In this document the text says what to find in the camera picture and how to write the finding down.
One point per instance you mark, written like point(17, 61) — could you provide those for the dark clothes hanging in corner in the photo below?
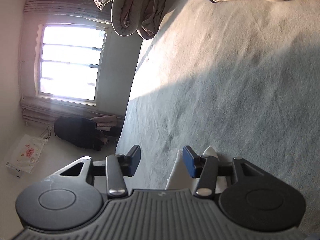
point(87, 133)

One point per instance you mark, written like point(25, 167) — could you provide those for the white Winnie the Pooh sweatshirt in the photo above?
point(180, 178)

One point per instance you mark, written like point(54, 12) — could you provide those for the beige patterned curtain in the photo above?
point(93, 10)

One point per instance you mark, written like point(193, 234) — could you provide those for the window with bars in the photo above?
point(69, 62)

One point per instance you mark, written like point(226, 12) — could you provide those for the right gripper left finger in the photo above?
point(119, 166)

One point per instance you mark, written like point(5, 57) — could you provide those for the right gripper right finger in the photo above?
point(203, 167)

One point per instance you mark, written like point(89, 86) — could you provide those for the folded beige pink comforter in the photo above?
point(130, 16)

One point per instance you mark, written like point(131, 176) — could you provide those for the grey bed sheet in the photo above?
point(241, 76)

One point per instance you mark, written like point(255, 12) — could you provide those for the white printed bag on wall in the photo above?
point(26, 150)

